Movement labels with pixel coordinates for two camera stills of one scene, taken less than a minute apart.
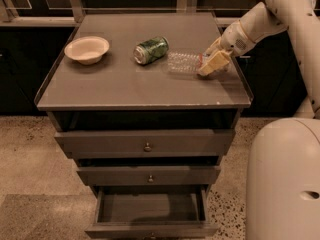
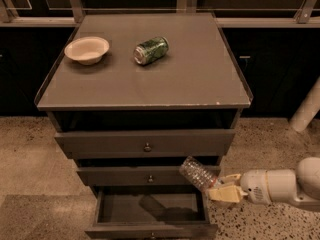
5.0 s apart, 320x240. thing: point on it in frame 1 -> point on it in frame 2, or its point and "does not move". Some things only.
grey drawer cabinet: [146, 104] does not move
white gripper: [234, 39] -> [254, 186]
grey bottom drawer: [152, 213] does not move
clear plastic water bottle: [185, 62] -> [199, 175]
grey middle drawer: [150, 175] does not move
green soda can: [151, 50] does not move
